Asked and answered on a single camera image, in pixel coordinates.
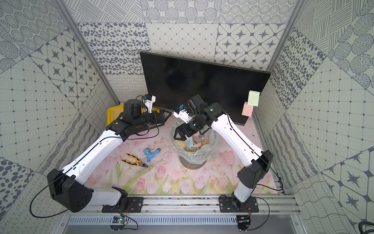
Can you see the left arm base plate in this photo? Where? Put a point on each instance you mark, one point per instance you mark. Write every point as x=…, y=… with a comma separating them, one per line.
x=134, y=204

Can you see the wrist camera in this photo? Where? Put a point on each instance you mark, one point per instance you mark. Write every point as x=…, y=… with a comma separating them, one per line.
x=149, y=100
x=182, y=113

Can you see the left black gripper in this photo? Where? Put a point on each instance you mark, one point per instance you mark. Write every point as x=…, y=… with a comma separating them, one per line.
x=159, y=118

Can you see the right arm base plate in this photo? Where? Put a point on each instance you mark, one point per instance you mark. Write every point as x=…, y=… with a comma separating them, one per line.
x=227, y=205

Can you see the aluminium mounting rail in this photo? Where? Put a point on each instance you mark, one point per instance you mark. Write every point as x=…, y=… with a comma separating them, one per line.
x=209, y=205

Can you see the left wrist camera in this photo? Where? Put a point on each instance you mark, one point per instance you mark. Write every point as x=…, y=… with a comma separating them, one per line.
x=149, y=100

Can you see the black flat monitor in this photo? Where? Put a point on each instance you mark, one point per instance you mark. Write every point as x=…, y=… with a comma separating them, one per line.
x=173, y=81

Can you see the green sticky note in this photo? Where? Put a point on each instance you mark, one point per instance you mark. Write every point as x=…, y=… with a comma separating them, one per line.
x=253, y=98

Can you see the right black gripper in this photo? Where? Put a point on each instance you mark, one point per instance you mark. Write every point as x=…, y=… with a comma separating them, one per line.
x=179, y=129

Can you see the controller board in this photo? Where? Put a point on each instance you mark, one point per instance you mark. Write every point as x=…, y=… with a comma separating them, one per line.
x=118, y=223
x=243, y=222

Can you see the right controller board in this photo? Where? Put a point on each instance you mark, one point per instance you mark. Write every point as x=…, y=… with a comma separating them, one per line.
x=243, y=222

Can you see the blue plastic tool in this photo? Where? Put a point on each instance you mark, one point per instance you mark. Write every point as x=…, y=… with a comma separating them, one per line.
x=151, y=154

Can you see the yellow black toolbox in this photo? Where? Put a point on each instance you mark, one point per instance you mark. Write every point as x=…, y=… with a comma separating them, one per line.
x=113, y=113

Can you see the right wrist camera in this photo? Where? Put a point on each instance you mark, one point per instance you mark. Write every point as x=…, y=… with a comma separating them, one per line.
x=182, y=113

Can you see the pink sticky note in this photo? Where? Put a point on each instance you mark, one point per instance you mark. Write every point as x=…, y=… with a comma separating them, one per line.
x=247, y=110

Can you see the left controller board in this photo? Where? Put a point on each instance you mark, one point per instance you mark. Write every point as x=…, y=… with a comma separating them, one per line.
x=118, y=223

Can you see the floral table mat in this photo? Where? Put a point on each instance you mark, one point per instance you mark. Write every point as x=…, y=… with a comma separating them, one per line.
x=165, y=173

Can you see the grey bin with plastic liner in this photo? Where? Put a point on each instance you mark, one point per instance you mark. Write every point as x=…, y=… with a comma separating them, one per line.
x=194, y=158

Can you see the yellow black pliers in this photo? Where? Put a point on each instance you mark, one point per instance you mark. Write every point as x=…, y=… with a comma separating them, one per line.
x=133, y=160

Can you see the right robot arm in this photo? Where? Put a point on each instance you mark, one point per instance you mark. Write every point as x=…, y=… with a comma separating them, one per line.
x=256, y=162

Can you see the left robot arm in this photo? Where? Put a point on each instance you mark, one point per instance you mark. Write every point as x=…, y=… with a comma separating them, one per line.
x=67, y=186

